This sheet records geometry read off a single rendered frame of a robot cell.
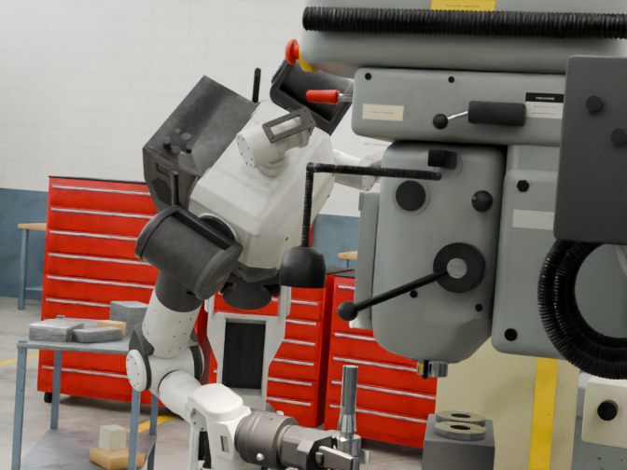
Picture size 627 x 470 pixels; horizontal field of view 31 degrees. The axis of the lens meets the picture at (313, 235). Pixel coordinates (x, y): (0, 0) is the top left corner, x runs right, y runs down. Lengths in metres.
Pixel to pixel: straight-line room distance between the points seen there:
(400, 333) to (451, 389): 1.86
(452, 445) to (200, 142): 0.69
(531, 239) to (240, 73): 10.09
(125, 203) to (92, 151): 5.26
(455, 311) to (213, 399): 0.51
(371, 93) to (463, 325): 0.35
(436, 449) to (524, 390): 1.54
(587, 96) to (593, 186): 0.10
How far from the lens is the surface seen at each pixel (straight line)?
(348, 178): 2.32
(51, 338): 4.64
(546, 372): 3.43
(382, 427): 6.48
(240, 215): 1.93
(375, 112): 1.59
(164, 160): 1.98
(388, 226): 1.62
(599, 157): 1.29
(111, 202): 7.04
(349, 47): 1.61
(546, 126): 1.55
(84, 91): 12.34
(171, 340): 2.04
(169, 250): 1.89
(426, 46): 1.58
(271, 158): 1.89
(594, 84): 1.30
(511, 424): 3.47
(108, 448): 4.82
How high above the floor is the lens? 1.57
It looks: 3 degrees down
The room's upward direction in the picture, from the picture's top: 4 degrees clockwise
